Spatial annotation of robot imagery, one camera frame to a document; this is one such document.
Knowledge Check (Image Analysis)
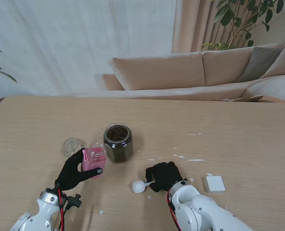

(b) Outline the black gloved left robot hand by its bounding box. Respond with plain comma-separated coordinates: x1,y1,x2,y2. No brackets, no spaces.
54,148,104,191

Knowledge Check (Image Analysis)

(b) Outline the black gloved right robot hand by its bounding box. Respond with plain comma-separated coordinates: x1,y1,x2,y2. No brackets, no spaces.
145,161,187,193

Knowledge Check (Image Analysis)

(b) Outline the pink square coffee jar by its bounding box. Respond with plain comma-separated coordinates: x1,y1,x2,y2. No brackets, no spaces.
82,141,107,178

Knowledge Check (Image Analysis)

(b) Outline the clear glass jar lid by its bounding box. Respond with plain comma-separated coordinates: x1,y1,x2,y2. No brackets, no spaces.
61,138,87,158

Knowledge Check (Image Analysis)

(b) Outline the white plastic spoon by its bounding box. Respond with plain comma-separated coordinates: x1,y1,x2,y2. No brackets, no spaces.
132,180,155,194

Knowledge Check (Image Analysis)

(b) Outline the white square jar lid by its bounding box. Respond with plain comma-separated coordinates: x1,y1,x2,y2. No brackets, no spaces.
203,175,227,194

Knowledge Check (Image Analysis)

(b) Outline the glass jar of coffee beans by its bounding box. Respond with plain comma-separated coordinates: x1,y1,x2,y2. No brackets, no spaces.
102,123,134,164

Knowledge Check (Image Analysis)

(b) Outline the beige sofa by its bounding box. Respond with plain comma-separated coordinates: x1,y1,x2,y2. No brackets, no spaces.
102,42,285,108

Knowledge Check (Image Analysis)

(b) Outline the wooden tray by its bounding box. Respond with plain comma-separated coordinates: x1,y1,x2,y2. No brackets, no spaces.
223,95,264,103

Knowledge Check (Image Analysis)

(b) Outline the white sheer curtain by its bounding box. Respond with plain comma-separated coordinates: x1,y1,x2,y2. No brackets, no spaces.
0,0,176,94

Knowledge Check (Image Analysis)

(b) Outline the white blanket on sofa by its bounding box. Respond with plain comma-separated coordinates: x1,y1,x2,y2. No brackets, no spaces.
245,74,285,106

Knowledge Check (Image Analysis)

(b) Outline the grey sofa cushion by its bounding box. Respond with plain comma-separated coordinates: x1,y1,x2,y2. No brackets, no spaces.
235,46,285,83

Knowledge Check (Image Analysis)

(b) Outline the beige pleated curtain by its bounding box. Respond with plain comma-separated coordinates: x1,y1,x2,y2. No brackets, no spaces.
171,0,273,54

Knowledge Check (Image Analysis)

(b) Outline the tall leafy green plant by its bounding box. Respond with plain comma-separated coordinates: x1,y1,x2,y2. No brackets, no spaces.
201,0,285,51

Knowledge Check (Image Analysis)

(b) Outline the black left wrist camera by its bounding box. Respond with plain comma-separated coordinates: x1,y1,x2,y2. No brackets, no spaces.
65,193,83,210

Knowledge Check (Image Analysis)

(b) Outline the red left arm cable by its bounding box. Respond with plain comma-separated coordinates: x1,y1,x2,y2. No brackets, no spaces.
57,189,69,231

